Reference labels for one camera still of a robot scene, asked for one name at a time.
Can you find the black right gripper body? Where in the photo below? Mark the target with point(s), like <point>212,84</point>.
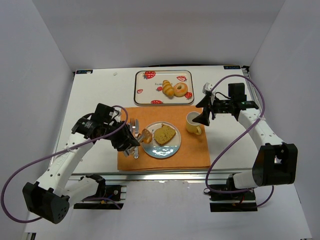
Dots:
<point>210,108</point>

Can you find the yellow mug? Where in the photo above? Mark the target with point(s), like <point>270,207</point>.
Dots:
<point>193,127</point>

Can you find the speckled toast bread slice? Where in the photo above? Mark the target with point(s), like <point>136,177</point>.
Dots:
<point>164,134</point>

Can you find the black corner label right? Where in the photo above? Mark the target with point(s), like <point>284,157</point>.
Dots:
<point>231,67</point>

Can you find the silver fork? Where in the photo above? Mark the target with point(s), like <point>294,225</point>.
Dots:
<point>132,124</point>

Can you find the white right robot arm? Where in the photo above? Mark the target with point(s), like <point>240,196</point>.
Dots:
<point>276,161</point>

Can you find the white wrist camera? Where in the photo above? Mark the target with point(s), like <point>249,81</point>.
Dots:
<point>116,114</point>
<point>207,88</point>

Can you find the orange cloth placemat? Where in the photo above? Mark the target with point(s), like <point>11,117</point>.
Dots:
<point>192,154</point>

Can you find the orange oval bun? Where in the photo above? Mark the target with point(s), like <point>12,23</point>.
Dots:
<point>147,136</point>

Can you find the glazed bagel donut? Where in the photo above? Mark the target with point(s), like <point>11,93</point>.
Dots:
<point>180,89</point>

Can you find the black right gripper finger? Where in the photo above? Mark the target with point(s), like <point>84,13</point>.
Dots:
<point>203,118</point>
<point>205,101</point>

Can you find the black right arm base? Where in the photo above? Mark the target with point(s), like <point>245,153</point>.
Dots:
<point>231,195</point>

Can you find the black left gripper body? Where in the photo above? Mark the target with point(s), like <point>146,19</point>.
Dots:
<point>122,137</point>

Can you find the black corner label left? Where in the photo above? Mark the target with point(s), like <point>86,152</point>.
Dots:
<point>84,71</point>

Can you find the black corner label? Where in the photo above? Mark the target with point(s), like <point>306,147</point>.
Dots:
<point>231,67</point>
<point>84,71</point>

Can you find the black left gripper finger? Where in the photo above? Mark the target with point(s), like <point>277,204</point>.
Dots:
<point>129,137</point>
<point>127,148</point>

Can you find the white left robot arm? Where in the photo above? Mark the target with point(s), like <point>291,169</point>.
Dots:
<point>49,197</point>

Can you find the white and blue plate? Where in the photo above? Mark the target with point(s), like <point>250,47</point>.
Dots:
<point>167,150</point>

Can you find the aluminium frame rail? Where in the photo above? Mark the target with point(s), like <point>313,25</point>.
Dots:
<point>188,175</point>

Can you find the striped croissant bread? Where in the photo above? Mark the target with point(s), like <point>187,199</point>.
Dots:
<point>167,89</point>

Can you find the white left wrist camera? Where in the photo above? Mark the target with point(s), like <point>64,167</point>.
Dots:
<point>116,114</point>

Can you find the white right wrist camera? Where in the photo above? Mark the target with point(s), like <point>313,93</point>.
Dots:
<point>207,88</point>

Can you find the strawberry pattern white tray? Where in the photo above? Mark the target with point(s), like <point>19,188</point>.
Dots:
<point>148,87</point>

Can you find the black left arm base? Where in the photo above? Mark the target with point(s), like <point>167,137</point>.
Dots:
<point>113,199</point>

